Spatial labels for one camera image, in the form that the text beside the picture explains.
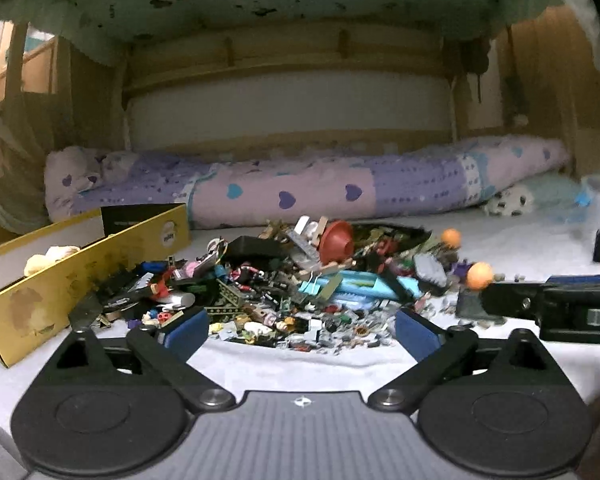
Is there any yellow cardboard box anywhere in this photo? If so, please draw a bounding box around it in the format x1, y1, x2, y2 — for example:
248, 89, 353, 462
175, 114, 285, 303
0, 204, 189, 367

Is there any orange ball far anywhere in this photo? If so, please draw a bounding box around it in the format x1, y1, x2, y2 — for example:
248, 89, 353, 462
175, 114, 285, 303
440, 229, 463, 249

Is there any red plastic funnel toy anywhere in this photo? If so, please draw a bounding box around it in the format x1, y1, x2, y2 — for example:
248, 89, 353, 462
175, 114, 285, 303
318, 220, 354, 263

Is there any black toy tray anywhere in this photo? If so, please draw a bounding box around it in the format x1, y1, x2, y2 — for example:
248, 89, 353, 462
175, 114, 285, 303
352, 222, 432, 259

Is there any purple heart patterned quilt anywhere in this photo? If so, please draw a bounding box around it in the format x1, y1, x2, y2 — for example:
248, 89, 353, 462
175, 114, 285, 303
44, 136, 569, 229

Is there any orange ball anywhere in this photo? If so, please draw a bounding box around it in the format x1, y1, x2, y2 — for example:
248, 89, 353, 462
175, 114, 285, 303
466, 261, 495, 290
440, 229, 463, 249

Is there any orange ball near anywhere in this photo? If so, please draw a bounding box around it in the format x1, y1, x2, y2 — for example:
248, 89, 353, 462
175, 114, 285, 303
466, 261, 495, 290

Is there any grey studded plate piece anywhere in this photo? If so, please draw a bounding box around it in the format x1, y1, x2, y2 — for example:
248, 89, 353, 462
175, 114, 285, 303
413, 252, 448, 287

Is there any black white spotted plush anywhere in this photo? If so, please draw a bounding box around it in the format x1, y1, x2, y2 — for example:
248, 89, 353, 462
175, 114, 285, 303
481, 184, 534, 217

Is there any light blue plastic toy piece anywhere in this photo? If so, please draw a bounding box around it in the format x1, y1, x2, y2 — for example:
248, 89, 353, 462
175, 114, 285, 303
298, 271, 422, 304

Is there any yellow plush toy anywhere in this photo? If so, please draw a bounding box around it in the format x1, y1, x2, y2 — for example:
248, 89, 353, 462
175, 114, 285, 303
23, 246, 81, 278

